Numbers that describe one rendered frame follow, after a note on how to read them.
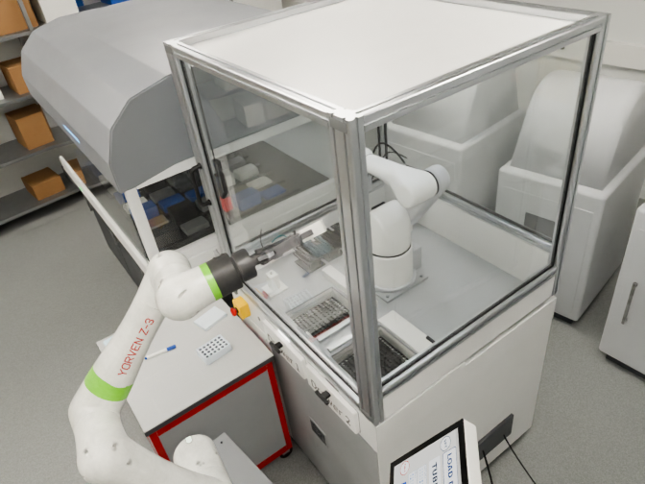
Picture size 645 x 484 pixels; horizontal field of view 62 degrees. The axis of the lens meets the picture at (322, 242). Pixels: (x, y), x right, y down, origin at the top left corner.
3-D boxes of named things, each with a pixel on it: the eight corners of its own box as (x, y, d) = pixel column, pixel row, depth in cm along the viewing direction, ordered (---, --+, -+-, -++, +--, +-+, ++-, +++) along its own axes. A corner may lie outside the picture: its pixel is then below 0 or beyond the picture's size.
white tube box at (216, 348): (207, 366, 225) (205, 359, 223) (198, 355, 231) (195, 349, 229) (231, 350, 231) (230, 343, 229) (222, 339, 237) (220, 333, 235)
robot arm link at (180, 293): (172, 338, 120) (151, 302, 114) (162, 310, 130) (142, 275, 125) (228, 308, 123) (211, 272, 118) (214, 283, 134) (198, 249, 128)
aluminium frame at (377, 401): (374, 427, 171) (347, 121, 111) (227, 278, 242) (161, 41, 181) (558, 291, 212) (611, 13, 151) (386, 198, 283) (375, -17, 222)
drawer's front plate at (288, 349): (304, 380, 206) (300, 360, 200) (266, 339, 226) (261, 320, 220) (308, 377, 207) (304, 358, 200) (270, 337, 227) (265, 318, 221)
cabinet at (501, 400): (388, 565, 225) (378, 456, 179) (263, 409, 297) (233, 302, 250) (532, 436, 266) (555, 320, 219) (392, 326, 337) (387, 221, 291)
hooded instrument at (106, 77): (198, 397, 309) (84, 101, 205) (102, 255, 438) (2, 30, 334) (359, 300, 360) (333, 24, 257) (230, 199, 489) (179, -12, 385)
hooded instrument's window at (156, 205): (153, 272, 258) (122, 191, 232) (61, 157, 382) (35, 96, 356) (339, 184, 307) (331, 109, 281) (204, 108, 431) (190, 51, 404)
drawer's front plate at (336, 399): (356, 435, 184) (353, 415, 178) (308, 384, 204) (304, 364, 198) (360, 432, 185) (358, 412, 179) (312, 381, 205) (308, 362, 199)
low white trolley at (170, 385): (194, 531, 246) (144, 432, 202) (146, 440, 289) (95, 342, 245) (298, 457, 271) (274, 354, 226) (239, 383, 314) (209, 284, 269)
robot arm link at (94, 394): (110, 448, 140) (62, 445, 132) (102, 416, 150) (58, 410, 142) (142, 392, 137) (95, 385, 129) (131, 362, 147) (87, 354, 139)
